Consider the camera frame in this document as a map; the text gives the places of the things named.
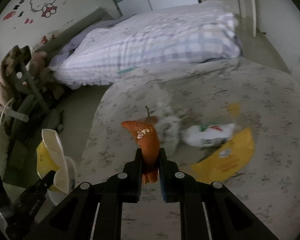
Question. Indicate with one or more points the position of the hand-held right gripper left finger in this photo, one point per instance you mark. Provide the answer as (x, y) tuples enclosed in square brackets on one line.
[(139, 170)]

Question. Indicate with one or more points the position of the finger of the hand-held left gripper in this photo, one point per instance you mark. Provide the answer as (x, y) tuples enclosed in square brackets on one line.
[(47, 178)]

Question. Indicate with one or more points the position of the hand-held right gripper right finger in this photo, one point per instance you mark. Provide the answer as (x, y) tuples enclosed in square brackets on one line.
[(163, 170)]

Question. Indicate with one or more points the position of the white translucent waste bin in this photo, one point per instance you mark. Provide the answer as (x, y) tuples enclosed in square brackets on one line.
[(63, 180)]

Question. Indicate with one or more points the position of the yellow and white carton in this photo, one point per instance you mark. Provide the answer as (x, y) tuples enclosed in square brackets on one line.
[(51, 150)]

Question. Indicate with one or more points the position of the orange peel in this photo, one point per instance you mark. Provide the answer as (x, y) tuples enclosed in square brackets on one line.
[(147, 142)]

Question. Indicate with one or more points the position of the crumpled white tissue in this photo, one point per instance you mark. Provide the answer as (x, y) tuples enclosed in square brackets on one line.
[(171, 130)]

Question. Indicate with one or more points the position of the white spray bottle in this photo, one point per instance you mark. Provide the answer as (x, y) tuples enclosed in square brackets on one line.
[(207, 135)]

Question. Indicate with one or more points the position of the yellow packet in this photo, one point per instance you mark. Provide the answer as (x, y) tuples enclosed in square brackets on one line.
[(227, 162)]

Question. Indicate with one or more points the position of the brown fleece blanket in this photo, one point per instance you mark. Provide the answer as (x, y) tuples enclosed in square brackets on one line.
[(5, 80)]

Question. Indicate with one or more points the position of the brown plush toy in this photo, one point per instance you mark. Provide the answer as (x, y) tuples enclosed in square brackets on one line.
[(38, 62)]

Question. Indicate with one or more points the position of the purple bed sheet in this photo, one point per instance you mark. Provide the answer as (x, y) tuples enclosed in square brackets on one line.
[(67, 52)]

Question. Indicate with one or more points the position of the checkered blanket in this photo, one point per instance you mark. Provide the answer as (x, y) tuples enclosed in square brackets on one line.
[(152, 42)]

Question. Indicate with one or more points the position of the small cat plush toys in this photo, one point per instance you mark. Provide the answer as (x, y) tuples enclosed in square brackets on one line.
[(46, 39)]

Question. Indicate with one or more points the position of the grey bed headboard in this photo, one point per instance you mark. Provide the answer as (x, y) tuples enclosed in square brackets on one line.
[(85, 22)]

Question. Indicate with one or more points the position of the white door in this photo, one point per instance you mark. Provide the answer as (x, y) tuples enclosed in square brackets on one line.
[(242, 2)]

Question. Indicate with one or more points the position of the cartoon cat wall sticker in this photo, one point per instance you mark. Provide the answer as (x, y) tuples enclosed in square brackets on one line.
[(43, 3)]

